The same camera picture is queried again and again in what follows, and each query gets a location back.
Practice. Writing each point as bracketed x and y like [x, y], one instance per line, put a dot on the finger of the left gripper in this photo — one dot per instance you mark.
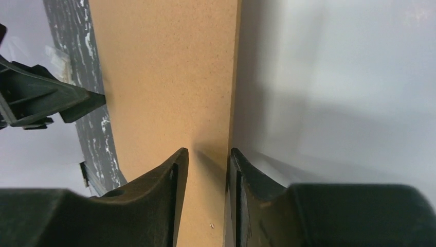
[31, 95]

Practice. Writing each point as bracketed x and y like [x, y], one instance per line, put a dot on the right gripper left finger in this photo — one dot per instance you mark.
[143, 212]

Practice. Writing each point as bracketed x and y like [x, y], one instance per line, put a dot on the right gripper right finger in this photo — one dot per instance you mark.
[265, 213]

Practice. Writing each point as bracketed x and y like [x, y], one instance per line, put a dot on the brown backing board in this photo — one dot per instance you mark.
[168, 69]

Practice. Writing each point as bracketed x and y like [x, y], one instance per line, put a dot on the printed photo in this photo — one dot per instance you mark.
[338, 92]

